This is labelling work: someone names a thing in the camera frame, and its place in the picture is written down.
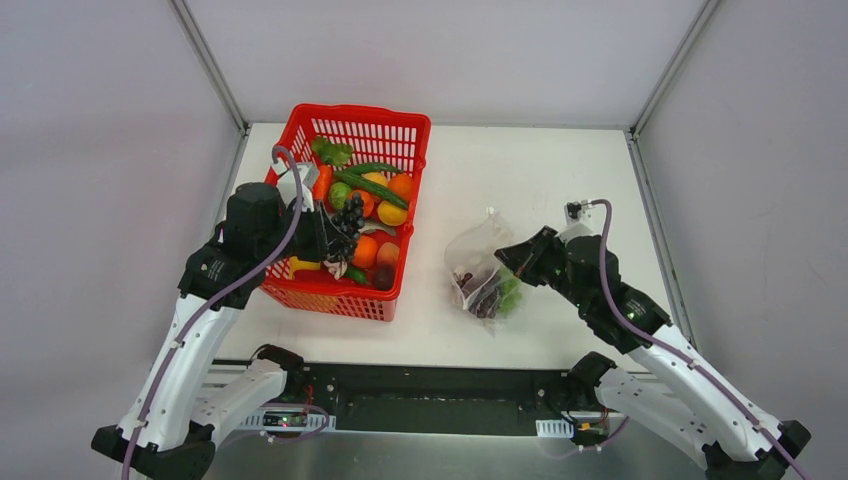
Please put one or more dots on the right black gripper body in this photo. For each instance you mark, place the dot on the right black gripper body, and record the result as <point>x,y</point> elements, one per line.
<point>542,254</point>

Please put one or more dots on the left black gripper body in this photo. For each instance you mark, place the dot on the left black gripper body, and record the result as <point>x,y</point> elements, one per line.
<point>318,234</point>

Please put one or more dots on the black grape bunch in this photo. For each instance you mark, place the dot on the black grape bunch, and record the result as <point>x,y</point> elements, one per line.
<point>347,223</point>

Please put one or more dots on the green grape bunch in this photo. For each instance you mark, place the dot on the green grape bunch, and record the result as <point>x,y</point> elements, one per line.
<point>510,295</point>

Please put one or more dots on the clear zip top bag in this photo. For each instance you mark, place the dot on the clear zip top bag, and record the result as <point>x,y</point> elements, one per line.
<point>473,251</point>

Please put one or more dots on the dark red grape bunch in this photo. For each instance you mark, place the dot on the dark red grape bunch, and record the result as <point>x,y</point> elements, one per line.
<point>479,295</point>

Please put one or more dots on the red plastic basket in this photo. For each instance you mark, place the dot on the red plastic basket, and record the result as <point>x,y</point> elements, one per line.
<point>376,135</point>

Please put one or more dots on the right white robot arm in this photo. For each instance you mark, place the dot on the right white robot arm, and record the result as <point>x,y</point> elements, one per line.
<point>704,415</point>

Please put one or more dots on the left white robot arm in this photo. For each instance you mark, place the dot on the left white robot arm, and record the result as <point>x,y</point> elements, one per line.
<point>170,432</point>

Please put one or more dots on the white garlic bulb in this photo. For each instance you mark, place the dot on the white garlic bulb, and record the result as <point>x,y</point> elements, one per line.
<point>337,269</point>

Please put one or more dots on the orange tangerine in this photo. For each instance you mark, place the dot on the orange tangerine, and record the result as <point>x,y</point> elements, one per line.
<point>402,185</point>
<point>365,252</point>

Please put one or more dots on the orange carrot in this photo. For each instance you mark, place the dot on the orange carrot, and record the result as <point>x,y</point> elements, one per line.
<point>323,183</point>

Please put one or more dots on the peach fruit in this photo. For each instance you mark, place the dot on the peach fruit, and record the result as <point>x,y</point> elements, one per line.
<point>387,255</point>

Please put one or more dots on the dark purple plum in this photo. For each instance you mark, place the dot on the dark purple plum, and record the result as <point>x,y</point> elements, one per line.
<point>383,277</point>

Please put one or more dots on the yellow lemon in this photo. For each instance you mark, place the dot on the yellow lemon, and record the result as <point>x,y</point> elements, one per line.
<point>391,215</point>

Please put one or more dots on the long green cucumber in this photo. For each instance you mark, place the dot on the long green cucumber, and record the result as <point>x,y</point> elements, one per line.
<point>371,187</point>

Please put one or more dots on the green bean pod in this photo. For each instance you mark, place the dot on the green bean pod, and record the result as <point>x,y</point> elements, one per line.
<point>372,167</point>

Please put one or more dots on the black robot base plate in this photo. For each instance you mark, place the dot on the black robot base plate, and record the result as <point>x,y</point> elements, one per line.
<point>428,400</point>

